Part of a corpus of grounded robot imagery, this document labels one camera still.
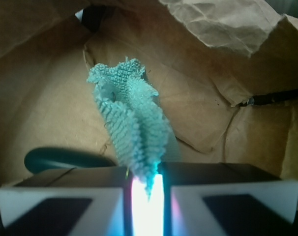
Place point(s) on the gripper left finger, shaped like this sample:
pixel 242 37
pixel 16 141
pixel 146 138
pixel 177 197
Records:
pixel 69 202

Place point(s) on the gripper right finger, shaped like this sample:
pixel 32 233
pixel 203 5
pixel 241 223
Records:
pixel 227 200

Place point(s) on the light blue microfiber cloth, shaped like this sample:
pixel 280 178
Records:
pixel 139 130

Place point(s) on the dark green oblong object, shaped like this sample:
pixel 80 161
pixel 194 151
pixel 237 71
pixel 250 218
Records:
pixel 46 158

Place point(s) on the brown paper bag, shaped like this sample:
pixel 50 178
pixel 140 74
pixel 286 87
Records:
pixel 205 57

